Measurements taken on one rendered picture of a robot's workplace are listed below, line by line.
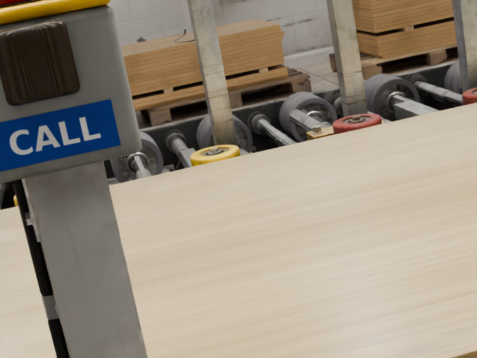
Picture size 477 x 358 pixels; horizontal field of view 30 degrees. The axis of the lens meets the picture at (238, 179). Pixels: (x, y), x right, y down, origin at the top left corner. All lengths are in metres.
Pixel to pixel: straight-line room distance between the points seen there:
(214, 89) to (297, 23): 6.34
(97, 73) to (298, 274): 0.54
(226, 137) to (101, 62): 1.17
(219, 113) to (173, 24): 6.11
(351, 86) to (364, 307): 0.83
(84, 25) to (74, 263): 0.11
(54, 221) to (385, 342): 0.39
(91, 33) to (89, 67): 0.01
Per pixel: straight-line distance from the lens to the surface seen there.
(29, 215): 0.41
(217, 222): 1.09
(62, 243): 0.41
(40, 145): 0.38
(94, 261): 0.41
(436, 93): 2.06
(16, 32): 0.36
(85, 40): 0.37
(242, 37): 6.43
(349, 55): 1.57
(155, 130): 2.05
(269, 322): 0.80
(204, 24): 1.50
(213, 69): 1.51
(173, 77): 6.36
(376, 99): 2.03
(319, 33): 7.90
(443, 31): 6.87
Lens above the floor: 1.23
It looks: 15 degrees down
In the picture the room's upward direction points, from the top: 11 degrees counter-clockwise
